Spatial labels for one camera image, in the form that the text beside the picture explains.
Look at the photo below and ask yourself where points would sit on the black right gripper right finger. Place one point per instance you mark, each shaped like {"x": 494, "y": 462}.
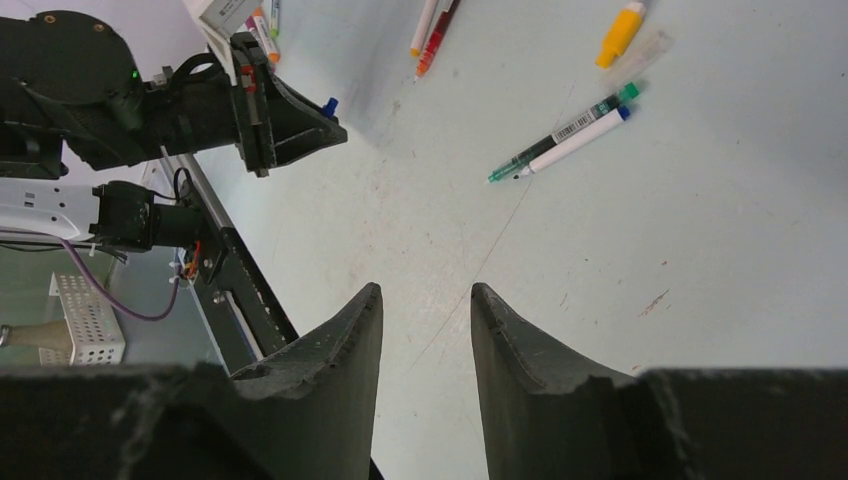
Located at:
{"x": 549, "y": 412}

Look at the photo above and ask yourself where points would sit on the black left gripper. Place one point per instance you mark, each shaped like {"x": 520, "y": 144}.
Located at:
{"x": 299, "y": 128}

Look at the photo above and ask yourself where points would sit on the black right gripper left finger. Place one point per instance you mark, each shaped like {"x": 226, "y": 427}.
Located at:
{"x": 304, "y": 412}

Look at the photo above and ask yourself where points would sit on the dark blue pen cap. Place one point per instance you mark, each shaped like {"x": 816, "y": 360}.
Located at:
{"x": 329, "y": 109}

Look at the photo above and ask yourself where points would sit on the red gel pen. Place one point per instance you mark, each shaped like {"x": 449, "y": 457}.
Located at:
{"x": 434, "y": 38}

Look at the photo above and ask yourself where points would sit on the white marker dark blue cap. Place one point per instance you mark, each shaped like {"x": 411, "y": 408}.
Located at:
{"x": 576, "y": 141}

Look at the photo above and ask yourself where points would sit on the green gel pen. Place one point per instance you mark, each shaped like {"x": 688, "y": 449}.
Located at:
{"x": 621, "y": 97}

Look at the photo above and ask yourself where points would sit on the yellow marker cap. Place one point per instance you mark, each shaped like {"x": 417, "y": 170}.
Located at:
{"x": 623, "y": 29}

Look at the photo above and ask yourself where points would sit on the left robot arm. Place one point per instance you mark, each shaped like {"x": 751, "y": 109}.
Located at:
{"x": 69, "y": 79}

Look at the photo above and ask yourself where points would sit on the clear gel pen cap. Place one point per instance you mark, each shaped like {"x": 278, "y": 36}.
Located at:
{"x": 636, "y": 60}

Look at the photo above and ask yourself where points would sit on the orange cap marker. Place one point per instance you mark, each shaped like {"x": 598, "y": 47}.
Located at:
{"x": 264, "y": 33}

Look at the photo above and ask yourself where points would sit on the light green cap marker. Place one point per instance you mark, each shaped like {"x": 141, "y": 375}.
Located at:
{"x": 275, "y": 9}

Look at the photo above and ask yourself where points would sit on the purple cap marker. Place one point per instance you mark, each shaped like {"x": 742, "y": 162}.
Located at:
{"x": 251, "y": 26}

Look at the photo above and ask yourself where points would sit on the white perforated basket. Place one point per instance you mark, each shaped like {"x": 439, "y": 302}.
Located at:
{"x": 93, "y": 328}

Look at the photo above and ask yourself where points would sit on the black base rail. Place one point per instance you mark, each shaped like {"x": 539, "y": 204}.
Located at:
{"x": 245, "y": 320}

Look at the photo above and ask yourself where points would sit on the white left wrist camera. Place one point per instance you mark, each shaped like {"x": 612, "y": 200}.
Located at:
{"x": 218, "y": 20}

